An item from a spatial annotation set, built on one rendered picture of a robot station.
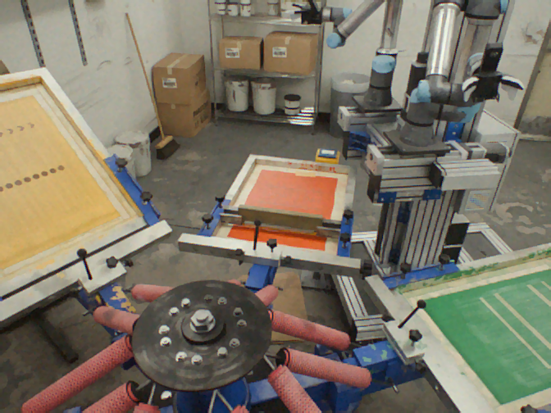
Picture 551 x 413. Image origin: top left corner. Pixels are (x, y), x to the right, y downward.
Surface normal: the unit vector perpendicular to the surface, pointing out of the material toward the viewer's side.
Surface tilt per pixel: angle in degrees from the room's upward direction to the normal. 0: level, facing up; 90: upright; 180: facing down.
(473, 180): 90
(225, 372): 0
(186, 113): 89
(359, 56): 90
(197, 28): 90
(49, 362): 0
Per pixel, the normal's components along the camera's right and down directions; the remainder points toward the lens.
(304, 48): -0.22, 0.50
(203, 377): 0.02, -0.83
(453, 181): 0.15, 0.55
